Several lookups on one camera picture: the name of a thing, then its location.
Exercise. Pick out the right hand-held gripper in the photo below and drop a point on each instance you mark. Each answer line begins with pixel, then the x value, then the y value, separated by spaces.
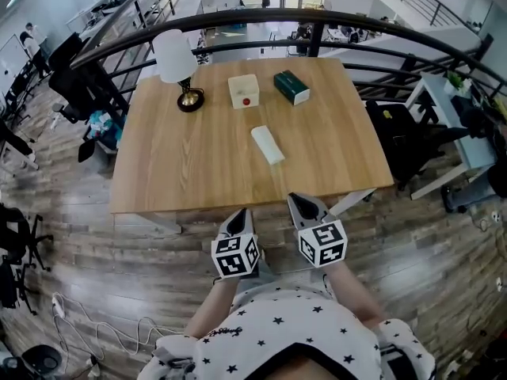
pixel 322 244

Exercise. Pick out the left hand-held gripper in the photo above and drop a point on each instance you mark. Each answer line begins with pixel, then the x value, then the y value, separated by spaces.
pixel 233 257

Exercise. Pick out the person's left forearm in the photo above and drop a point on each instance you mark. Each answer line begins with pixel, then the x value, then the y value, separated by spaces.
pixel 212 311

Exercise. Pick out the person's right forearm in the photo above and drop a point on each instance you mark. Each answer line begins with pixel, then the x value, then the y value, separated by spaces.
pixel 352 291

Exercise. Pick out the wooden table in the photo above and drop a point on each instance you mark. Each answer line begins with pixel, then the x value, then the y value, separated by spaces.
pixel 190 160

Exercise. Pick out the white star-print shirt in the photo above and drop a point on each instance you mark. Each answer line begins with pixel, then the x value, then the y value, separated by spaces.
pixel 277 331

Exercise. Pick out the black office chair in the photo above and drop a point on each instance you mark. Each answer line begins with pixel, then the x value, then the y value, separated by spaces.
pixel 400 137
pixel 16 248
pixel 71 81

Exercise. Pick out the dark green tissue box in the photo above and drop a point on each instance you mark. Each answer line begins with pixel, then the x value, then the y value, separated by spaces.
pixel 289 83

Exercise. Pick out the cream box with red button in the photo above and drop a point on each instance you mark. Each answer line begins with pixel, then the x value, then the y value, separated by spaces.
pixel 243 89

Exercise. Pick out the blue bag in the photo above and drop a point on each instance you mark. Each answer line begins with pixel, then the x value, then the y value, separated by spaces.
pixel 104 127

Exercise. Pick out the white desk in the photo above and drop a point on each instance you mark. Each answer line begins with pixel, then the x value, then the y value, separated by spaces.
pixel 473 149

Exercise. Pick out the white shade table lamp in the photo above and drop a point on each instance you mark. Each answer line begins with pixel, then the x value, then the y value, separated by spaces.
pixel 174 55

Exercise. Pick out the black metal railing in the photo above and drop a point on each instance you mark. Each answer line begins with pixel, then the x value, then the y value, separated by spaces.
pixel 277 14

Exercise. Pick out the small potted plant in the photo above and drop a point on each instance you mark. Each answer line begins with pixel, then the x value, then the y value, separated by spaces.
pixel 455 79

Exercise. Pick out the white power strip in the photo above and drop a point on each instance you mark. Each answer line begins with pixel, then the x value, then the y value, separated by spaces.
pixel 58 305

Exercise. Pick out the black round device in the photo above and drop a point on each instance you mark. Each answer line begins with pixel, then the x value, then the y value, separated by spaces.
pixel 41 362

